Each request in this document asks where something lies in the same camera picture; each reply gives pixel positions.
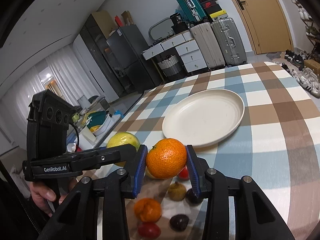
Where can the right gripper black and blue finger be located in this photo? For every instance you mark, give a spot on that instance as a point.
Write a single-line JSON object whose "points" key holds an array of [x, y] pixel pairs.
{"points": [[93, 151]]}

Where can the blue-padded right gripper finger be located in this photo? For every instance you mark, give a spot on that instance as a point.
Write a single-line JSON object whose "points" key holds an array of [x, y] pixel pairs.
{"points": [[123, 183], [210, 184]]}

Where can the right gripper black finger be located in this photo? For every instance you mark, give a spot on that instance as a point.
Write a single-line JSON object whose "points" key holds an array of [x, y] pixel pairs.
{"points": [[110, 156]]}

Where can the greenish guava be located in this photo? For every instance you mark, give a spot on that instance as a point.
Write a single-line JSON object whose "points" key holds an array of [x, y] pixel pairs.
{"points": [[123, 138]]}

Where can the red tomato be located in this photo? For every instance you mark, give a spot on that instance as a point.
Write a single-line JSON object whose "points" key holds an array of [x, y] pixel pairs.
{"points": [[149, 230], [184, 174]]}

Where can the orange mandarin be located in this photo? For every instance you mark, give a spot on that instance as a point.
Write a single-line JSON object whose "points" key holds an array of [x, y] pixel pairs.
{"points": [[166, 159], [147, 210]]}

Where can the yellow-green guava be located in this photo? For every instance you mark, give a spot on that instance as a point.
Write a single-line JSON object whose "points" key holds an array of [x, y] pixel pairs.
{"points": [[148, 174]]}

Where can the person's left hand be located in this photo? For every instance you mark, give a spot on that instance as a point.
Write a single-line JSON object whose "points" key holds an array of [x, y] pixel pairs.
{"points": [[41, 195]]}

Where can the dark purple passion fruit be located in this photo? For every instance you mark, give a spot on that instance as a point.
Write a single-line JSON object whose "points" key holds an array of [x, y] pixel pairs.
{"points": [[192, 198]]}

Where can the small brown longan fruit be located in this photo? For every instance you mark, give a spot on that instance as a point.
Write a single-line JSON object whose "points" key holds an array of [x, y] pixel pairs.
{"points": [[176, 191]]}

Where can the white curtains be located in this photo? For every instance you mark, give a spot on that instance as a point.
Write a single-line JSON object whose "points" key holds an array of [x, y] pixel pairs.
{"points": [[71, 78]]}

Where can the cream round plate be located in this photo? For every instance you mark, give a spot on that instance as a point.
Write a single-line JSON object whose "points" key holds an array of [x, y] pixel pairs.
{"points": [[204, 118]]}

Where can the checkered tablecloth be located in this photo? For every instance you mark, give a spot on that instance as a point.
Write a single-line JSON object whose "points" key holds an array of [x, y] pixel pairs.
{"points": [[277, 142]]}

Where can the black tall cabinet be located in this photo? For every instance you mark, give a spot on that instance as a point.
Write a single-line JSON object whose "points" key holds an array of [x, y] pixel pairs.
{"points": [[96, 43]]}

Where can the woven laundry basket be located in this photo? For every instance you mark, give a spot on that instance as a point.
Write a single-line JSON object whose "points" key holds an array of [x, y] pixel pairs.
{"points": [[170, 66]]}

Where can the grey refrigerator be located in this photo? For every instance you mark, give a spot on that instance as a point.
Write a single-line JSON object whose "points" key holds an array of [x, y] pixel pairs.
{"points": [[124, 51]]}

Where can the white drawer desk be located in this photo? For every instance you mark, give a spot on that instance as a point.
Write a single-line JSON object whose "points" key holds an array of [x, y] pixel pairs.
{"points": [[186, 49]]}

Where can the beige suitcase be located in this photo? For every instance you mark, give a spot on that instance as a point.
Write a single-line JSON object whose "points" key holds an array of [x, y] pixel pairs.
{"points": [[208, 45]]}

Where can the silver suitcase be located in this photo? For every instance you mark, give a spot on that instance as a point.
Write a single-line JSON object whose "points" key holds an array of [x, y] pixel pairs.
{"points": [[230, 42]]}

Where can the cardboard box on floor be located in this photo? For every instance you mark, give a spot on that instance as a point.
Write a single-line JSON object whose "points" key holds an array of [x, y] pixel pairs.
{"points": [[313, 65]]}

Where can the teal suitcase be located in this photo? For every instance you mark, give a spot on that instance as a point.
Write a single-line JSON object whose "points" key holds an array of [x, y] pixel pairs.
{"points": [[193, 10]]}

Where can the stacked shoe boxes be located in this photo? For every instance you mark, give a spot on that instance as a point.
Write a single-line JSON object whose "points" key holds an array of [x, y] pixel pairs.
{"points": [[213, 9]]}

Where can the wooden door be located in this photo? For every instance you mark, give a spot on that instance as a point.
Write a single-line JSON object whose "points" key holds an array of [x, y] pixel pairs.
{"points": [[266, 25]]}

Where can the shoe rack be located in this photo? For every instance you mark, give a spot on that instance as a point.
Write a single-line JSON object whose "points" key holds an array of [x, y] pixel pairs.
{"points": [[311, 31]]}

